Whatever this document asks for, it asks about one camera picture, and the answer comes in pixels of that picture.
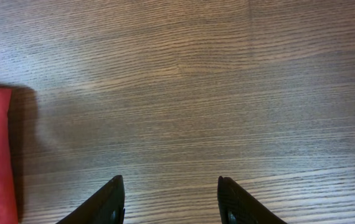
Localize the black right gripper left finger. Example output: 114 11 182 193
57 175 125 224

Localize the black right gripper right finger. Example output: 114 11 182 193
217 176 286 224

